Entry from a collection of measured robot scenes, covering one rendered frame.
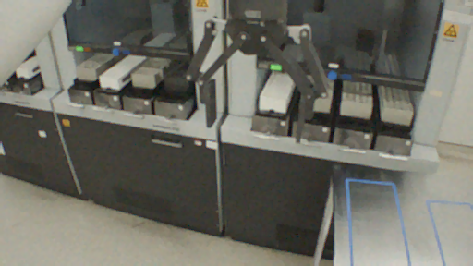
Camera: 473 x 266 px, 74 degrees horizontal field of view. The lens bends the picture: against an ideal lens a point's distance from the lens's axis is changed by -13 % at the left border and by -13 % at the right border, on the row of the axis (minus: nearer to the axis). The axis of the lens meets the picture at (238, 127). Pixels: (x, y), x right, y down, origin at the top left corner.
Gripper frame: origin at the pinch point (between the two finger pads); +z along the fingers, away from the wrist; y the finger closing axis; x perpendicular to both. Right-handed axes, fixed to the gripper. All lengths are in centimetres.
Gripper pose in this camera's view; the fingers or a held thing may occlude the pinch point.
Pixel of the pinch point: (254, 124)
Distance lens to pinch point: 53.5
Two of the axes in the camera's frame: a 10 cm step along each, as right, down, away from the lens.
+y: 9.6, 1.5, -2.4
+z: 0.0, 8.4, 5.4
